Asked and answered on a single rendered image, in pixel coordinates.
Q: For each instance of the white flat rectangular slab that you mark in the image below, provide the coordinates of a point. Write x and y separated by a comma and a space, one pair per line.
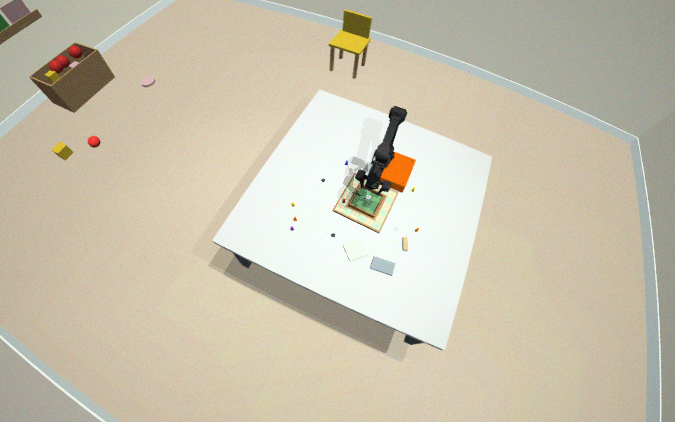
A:
355, 250

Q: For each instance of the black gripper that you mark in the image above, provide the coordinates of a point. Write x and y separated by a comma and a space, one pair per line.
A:
361, 176

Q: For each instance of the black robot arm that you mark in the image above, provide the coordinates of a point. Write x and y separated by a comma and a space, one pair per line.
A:
384, 154

